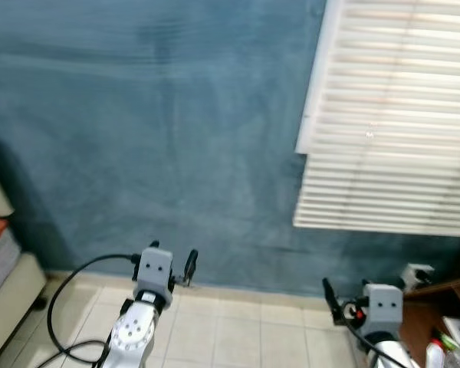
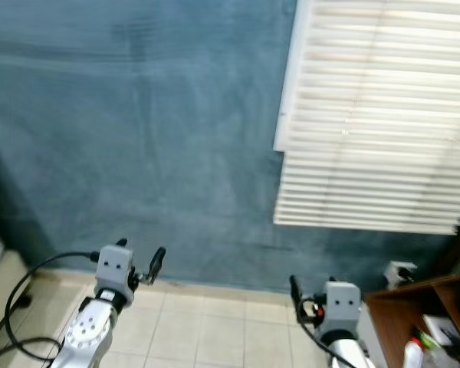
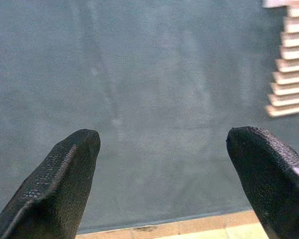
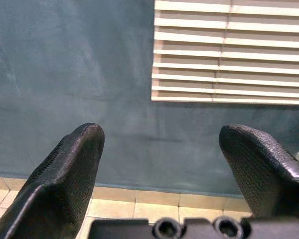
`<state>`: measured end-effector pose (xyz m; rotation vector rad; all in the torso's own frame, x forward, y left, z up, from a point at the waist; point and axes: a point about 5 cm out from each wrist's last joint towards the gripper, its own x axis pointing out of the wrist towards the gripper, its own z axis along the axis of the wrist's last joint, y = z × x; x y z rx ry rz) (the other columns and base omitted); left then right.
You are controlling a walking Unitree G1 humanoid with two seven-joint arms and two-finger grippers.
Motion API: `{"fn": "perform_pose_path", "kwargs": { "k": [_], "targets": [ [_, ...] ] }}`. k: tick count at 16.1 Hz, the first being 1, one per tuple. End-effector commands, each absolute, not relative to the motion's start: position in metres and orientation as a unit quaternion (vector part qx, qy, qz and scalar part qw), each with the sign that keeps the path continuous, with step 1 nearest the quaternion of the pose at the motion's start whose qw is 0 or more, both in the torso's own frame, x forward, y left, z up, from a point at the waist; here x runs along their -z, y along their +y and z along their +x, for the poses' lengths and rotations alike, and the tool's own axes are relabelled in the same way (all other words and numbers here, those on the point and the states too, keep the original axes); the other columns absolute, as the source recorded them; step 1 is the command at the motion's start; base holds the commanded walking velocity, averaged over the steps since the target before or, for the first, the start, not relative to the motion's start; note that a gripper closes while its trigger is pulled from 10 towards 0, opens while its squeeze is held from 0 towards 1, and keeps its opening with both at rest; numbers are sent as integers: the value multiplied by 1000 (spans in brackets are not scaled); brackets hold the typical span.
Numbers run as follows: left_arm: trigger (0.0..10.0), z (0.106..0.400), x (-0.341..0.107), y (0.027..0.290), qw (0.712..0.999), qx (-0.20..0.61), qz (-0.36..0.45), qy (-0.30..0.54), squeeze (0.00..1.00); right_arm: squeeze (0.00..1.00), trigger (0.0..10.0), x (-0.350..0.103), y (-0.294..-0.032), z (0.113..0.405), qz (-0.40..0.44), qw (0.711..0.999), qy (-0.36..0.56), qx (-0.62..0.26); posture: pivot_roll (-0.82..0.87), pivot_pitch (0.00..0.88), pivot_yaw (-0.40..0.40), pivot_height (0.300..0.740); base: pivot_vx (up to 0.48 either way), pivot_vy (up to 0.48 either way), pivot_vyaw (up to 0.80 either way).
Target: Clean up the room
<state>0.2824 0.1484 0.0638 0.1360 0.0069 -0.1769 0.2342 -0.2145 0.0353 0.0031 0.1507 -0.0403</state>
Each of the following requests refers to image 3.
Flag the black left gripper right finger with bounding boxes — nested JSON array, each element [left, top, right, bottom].
[[226, 126, 299, 239]]

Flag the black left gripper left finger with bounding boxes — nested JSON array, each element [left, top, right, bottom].
[[0, 128, 101, 239]]

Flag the white slatted window blind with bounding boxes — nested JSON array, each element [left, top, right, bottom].
[[261, 0, 299, 118]]

